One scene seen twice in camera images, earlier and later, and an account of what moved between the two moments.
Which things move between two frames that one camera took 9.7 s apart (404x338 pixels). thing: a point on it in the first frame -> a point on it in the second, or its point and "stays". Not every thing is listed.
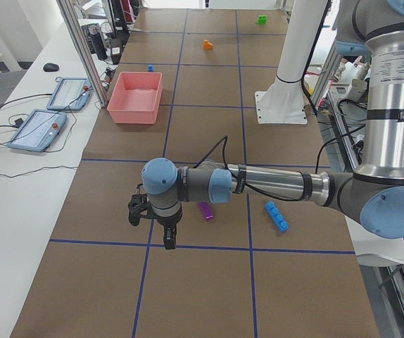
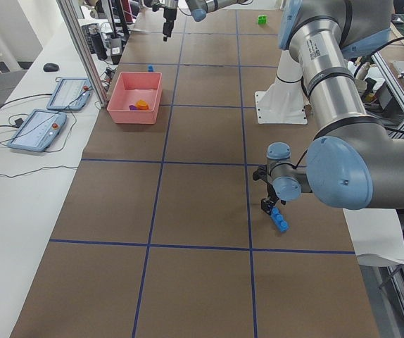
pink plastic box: (136, 98) stays
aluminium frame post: (88, 58) stays
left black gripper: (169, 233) -> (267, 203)
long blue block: (276, 215) stays
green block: (262, 20) stays
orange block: (207, 45) -> (141, 105)
